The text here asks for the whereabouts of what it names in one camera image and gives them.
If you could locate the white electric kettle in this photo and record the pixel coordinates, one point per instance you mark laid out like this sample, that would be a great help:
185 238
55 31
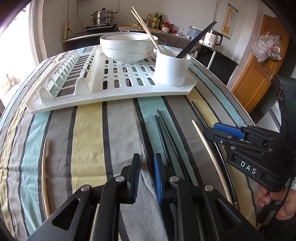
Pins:
213 38

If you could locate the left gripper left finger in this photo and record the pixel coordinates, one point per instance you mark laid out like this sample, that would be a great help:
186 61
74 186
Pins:
131 175

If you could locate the white dish drying rack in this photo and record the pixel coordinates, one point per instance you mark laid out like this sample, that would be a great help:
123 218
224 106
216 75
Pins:
83 78

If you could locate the stainless steel steamer pot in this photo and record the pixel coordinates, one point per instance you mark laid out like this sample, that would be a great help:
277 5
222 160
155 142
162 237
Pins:
103 17

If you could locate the clear plastic container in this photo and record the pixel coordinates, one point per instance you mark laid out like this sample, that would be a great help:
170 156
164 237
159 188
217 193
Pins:
193 32

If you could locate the white chopstick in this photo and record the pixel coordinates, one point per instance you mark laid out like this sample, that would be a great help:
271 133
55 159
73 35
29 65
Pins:
214 161

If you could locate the white ceramic bowl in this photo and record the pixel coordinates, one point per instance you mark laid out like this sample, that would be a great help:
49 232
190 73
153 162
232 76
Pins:
127 47

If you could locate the giraffe height chart poster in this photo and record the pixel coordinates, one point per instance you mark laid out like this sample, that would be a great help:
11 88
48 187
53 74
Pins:
229 21

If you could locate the dark sauce bottle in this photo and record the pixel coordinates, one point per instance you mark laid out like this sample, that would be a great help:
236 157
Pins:
160 19

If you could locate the wooden door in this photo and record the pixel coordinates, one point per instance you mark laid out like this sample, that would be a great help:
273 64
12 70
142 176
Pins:
256 77

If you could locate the striped tablecloth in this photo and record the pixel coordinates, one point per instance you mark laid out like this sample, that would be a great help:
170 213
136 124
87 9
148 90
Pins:
89 144

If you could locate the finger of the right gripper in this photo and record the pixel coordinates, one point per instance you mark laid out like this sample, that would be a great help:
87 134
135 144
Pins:
224 138
236 132

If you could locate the green label sauce bottle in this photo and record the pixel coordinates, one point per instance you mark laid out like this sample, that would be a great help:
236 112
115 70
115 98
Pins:
155 20

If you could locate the person right hand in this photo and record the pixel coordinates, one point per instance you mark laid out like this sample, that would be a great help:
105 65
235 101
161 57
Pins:
287 211

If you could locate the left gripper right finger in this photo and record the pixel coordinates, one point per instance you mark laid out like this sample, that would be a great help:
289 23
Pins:
166 192

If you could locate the metal kitchen shelf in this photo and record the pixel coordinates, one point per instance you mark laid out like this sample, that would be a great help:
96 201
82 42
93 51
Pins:
86 42

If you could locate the induction cooktop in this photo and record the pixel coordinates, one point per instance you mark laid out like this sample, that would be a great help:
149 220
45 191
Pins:
100 28

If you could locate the plastic bags on door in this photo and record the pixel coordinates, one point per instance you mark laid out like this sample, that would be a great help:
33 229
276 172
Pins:
266 46

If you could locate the wooden cutting board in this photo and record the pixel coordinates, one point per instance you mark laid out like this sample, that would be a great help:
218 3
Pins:
137 29

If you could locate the white utensil holder cup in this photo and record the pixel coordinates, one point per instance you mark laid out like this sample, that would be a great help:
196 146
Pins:
170 70

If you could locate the white power strip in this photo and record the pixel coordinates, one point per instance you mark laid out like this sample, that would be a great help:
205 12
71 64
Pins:
66 29

